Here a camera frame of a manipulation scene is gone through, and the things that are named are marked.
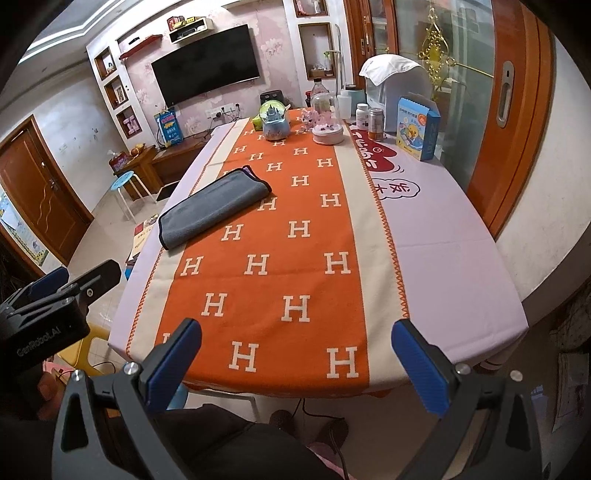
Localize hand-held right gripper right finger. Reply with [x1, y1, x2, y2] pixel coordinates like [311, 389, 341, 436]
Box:
[391, 318, 542, 480]

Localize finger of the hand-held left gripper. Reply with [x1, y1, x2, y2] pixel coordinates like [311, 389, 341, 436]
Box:
[58, 259, 122, 308]
[25, 266, 71, 302]

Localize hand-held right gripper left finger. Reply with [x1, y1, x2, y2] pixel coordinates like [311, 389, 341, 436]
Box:
[51, 318, 204, 480]

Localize grey towel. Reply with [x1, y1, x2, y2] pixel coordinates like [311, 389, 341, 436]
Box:
[158, 167, 272, 251]

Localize person's left hand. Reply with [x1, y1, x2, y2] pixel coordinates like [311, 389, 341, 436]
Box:
[36, 369, 63, 409]

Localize yellow plastic stool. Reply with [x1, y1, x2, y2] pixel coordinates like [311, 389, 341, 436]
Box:
[57, 323, 112, 376]

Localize stack of books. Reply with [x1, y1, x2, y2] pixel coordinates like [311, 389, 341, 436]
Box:
[131, 217, 163, 260]

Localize wooden room door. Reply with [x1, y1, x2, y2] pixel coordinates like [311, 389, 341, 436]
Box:
[0, 115, 94, 267]

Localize blue round stool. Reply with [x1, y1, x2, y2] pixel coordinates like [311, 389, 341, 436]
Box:
[110, 171, 158, 223]

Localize person's dark trousers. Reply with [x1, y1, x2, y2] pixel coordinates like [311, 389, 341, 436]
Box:
[152, 404, 345, 480]

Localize pink tablecloth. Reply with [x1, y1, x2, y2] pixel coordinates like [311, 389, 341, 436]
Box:
[107, 117, 530, 371]

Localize wooden television cabinet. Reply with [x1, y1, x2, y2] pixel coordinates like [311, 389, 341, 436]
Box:
[111, 134, 209, 200]

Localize orange patterned blanket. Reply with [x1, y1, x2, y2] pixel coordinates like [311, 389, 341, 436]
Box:
[124, 108, 411, 400]

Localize blue box on cabinet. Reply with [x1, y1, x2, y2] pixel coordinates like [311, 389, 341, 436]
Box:
[154, 107, 184, 149]

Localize blue printed carton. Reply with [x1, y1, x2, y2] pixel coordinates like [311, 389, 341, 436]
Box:
[396, 96, 442, 162]

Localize snow globe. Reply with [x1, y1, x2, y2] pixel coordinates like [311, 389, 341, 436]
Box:
[258, 100, 292, 142]

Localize black flat television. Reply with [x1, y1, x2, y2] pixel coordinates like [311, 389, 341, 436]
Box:
[151, 24, 262, 106]

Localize brown jar with silver lid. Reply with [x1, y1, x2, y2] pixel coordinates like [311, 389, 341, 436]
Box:
[368, 108, 386, 140]

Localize pink glass dome music box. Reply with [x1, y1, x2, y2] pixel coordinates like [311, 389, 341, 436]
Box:
[301, 92, 345, 147]

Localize wooden sliding door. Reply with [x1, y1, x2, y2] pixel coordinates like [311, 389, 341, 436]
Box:
[465, 0, 556, 239]

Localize white countertop appliance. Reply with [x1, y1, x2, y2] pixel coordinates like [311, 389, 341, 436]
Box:
[365, 60, 435, 136]

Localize white plastic jar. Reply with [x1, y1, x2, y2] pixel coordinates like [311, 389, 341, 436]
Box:
[335, 90, 355, 122]

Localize teal jar with black lid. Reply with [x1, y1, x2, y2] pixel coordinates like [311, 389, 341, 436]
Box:
[344, 84, 366, 112]

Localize white cloth cover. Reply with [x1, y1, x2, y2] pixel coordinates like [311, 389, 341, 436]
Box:
[359, 54, 424, 86]

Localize gold hanging ornament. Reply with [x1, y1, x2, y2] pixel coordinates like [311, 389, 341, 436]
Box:
[417, 0, 496, 89]

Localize wall poster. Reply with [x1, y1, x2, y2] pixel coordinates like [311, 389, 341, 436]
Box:
[0, 189, 50, 267]

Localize black floor cable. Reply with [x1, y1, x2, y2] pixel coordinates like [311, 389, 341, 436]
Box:
[294, 397, 352, 469]

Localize red wall shelf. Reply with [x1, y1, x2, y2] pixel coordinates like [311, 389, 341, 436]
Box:
[119, 33, 164, 61]

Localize white wall shelf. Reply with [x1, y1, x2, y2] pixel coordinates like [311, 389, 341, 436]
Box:
[167, 17, 214, 44]

